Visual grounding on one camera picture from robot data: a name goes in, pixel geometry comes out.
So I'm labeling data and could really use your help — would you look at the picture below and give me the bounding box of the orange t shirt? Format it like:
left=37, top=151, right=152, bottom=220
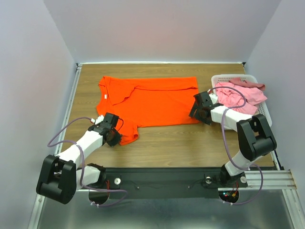
left=96, top=76, right=199, bottom=146

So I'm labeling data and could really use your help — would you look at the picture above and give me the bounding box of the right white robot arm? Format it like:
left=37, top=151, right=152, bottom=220
left=189, top=92, right=277, bottom=186

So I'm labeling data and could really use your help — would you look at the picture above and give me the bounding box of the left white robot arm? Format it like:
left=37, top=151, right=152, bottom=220
left=36, top=113, right=127, bottom=204

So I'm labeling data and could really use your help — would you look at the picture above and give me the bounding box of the light pink t shirt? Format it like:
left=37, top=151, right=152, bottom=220
left=216, top=82, right=267, bottom=115

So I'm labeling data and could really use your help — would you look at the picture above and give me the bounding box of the dusty rose t shirt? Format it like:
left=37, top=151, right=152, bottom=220
left=229, top=77, right=265, bottom=91

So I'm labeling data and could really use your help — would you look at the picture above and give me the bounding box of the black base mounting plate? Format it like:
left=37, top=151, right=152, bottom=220
left=78, top=167, right=248, bottom=200

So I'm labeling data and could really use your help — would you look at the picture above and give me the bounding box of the white plastic laundry basket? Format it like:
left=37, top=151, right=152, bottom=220
left=211, top=74, right=272, bottom=126

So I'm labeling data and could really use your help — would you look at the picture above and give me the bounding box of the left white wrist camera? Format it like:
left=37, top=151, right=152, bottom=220
left=90, top=115, right=104, bottom=125

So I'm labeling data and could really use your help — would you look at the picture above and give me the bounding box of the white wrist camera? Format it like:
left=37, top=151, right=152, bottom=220
left=90, top=115, right=104, bottom=125
left=207, top=89, right=218, bottom=104

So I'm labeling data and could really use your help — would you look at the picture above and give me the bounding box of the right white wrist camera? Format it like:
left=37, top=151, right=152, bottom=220
left=207, top=89, right=218, bottom=104

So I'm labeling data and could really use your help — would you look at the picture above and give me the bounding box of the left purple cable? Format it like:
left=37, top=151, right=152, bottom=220
left=47, top=116, right=128, bottom=208

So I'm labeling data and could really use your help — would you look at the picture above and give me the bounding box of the aluminium frame rail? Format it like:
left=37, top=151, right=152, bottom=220
left=28, top=63, right=83, bottom=229

